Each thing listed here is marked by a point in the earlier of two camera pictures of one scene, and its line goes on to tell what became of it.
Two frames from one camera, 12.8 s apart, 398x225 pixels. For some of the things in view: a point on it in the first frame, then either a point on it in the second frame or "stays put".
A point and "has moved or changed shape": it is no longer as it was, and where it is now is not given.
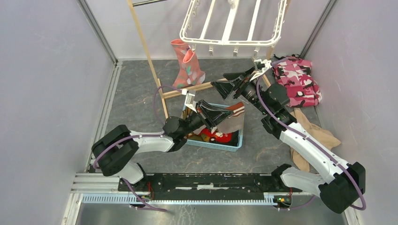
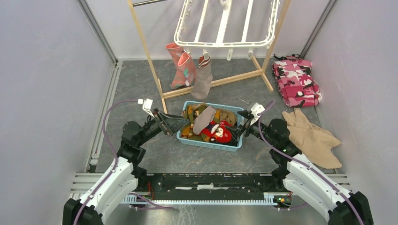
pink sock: x=180 y=48 has moved or changed shape
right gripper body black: x=246 y=88 -> x=254 y=130
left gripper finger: x=221 y=118 -> x=173 y=126
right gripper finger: x=231 y=76 -> x=246 y=114
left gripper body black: x=206 y=116 -> x=159 y=119
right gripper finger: x=224 y=87 -> x=236 y=130
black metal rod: x=149 y=2 stays put
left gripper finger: x=215 y=109 -> x=172 y=122
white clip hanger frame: x=273 y=42 has moved or changed shape
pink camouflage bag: x=294 y=73 stays put
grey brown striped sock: x=238 y=109 -> x=202 y=86
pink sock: x=196 y=76 has moved or changed shape
